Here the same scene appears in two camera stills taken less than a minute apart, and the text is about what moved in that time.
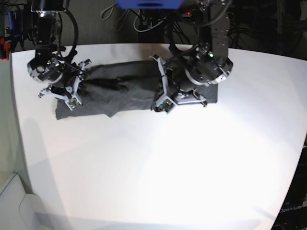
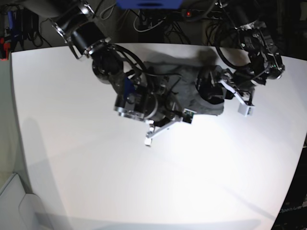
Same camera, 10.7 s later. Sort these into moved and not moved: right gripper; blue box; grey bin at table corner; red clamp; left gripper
Moved: left gripper; right gripper
Not moved: grey bin at table corner; red clamp; blue box
